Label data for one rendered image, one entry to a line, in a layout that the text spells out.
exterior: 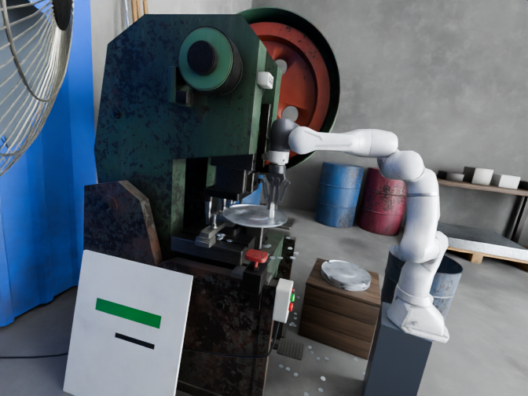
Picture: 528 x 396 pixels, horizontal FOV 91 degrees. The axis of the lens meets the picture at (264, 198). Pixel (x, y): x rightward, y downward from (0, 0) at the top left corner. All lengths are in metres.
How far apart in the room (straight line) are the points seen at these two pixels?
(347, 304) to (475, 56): 4.01
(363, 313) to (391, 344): 0.36
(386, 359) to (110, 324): 1.13
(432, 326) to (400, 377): 0.25
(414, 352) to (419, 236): 0.46
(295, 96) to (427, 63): 3.38
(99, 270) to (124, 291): 0.14
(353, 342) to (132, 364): 1.11
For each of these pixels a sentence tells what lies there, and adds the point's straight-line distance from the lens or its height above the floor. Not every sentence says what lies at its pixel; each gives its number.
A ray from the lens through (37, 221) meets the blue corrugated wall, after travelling 1.93.
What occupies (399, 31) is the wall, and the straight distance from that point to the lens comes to 4.73.
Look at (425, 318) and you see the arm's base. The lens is 1.27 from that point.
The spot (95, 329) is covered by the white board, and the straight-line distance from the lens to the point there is 1.38.
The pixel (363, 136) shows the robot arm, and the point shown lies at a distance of 1.07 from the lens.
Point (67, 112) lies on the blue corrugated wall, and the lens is 1.96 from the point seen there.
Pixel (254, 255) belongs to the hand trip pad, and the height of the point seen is 0.76.
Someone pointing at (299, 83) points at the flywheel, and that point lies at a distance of 1.50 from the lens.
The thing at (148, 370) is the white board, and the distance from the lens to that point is 1.29.
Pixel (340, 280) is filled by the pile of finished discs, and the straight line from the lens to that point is 1.61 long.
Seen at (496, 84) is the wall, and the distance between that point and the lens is 4.93.
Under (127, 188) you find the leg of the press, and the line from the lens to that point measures 1.14.
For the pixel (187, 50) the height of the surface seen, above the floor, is 1.35.
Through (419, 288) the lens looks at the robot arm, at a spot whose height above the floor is 0.63.
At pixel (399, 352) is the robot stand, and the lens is 1.32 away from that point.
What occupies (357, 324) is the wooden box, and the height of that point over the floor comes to 0.19.
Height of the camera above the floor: 1.12
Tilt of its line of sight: 13 degrees down
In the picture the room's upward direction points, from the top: 6 degrees clockwise
